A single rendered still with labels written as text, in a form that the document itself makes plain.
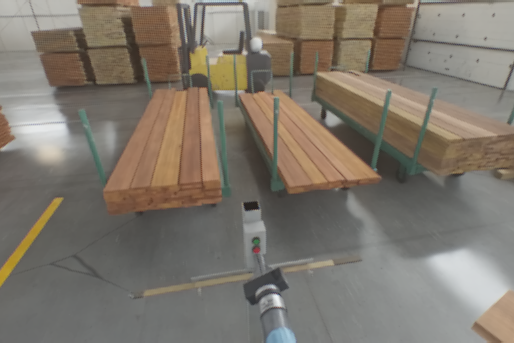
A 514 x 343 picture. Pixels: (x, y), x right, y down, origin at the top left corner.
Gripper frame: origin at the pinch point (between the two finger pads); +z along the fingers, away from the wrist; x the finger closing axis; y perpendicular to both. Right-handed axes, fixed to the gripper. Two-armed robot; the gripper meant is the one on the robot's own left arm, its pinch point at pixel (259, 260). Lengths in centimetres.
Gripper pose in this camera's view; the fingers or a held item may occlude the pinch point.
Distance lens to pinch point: 99.6
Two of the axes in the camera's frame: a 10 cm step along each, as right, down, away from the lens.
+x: -8.9, 4.5, 0.6
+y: -4.2, -7.5, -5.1
